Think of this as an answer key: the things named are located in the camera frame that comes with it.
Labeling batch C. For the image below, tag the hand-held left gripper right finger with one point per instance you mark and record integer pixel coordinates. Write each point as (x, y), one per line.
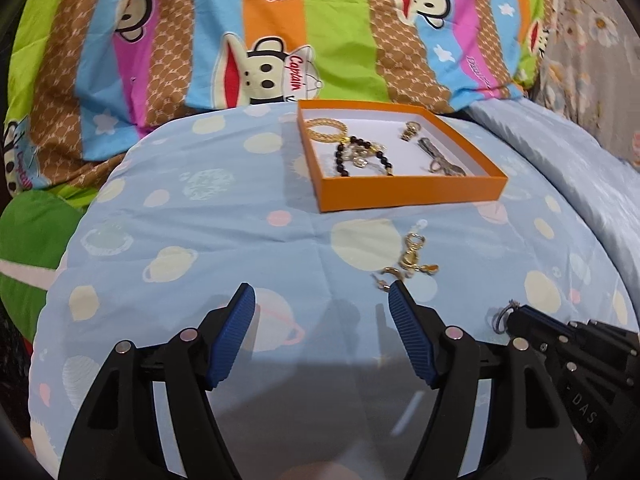
(410, 340)

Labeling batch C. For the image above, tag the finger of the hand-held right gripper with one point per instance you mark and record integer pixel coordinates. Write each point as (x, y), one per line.
(540, 327)
(610, 342)

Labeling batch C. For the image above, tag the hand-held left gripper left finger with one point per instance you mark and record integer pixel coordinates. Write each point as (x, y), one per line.
(232, 340)

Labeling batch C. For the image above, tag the gold hoop earring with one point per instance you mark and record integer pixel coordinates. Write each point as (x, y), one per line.
(389, 271)

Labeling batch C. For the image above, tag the orange cardboard box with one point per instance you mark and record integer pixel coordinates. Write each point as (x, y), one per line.
(410, 192)

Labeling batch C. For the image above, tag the gold woven bangle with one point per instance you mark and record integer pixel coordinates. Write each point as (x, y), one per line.
(320, 133)

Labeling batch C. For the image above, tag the blue planet print blanket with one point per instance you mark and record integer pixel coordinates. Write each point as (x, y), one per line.
(210, 240)

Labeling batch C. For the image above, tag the pale blue quilt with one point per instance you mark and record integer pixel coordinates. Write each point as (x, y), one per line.
(575, 170)

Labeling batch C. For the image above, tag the green cushion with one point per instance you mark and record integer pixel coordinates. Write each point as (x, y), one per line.
(35, 245)

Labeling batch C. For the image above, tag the grey floral cloth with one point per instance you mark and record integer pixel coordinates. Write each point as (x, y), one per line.
(590, 50)

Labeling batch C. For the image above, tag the striped cartoon monkey blanket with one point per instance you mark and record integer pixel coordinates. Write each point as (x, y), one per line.
(200, 30)

